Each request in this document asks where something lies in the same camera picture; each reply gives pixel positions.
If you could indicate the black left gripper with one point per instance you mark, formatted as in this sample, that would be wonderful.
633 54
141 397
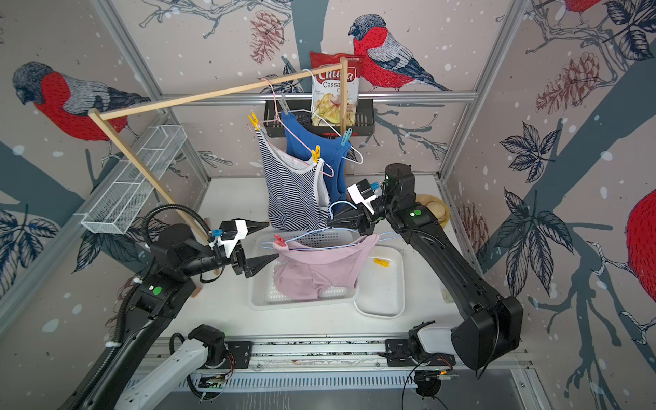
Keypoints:
239 263

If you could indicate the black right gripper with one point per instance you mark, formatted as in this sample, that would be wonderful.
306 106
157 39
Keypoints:
364 222

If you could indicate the red clothespin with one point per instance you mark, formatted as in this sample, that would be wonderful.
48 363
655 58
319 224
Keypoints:
279 242

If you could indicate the pink tank top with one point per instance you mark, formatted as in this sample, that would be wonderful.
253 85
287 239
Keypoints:
305 273

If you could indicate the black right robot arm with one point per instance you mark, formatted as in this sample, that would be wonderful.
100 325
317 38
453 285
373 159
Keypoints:
491 325

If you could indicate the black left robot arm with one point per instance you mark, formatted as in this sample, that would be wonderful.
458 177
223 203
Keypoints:
165 286

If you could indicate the blue white striped tank top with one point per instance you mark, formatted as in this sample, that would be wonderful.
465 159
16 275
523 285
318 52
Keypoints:
298 199

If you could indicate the white perforated plastic basket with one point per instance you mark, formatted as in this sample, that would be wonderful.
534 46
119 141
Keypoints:
263 294

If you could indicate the yellow clothespin striped top right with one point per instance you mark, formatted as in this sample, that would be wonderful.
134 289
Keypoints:
316 154

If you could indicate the yellow clothespin striped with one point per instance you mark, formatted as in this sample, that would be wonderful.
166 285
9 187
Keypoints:
316 154
254 121

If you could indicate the white plastic tray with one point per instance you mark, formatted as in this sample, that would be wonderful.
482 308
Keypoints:
381 290

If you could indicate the teal clothespin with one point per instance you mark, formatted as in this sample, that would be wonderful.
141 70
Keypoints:
345 139

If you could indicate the yellow bowl with buns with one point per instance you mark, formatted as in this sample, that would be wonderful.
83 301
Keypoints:
437 206

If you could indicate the yellow clothespin striped top left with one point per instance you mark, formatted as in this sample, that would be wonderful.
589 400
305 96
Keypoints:
254 121

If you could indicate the cassava chips bag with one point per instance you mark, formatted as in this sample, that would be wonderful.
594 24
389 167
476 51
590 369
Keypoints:
326 93

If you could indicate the grey clothespin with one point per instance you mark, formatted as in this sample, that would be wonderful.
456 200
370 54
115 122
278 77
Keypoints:
283 105

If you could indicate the wooden clothes rack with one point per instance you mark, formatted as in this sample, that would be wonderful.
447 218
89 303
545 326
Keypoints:
206 111

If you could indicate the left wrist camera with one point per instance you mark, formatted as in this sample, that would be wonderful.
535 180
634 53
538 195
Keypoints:
228 235

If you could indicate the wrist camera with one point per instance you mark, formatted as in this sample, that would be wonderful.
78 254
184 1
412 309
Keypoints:
228 235
364 193

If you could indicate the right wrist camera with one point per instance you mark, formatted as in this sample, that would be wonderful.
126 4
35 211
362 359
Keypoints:
364 193

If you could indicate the white wire hanger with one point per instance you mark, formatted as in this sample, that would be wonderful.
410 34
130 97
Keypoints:
324 122

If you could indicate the pink wire hanger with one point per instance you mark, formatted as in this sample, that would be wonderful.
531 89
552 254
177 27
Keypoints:
279 119

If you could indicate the white wire wall basket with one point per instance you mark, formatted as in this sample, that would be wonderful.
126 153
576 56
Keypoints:
120 205

